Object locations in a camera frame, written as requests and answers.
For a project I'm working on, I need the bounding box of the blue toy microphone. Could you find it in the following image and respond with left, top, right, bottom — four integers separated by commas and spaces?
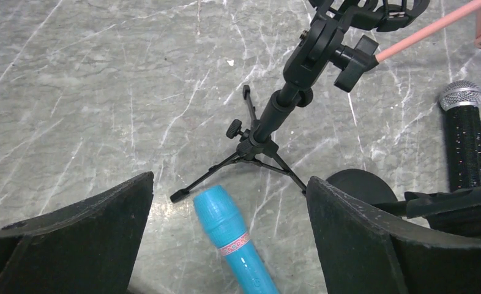
193, 186, 278, 293

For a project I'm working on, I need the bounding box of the black round-base mic stand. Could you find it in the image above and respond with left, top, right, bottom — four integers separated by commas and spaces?
327, 168, 481, 239

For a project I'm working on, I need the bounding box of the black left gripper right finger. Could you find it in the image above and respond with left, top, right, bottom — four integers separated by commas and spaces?
306, 176, 481, 293

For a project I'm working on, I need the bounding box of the black tripod shock-mount stand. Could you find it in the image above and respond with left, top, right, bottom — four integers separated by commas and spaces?
170, 1, 429, 203

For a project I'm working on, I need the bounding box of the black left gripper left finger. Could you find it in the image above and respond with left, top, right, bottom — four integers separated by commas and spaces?
0, 171, 154, 293

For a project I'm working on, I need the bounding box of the black glitter microphone silver head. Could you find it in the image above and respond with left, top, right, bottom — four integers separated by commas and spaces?
439, 80, 481, 191

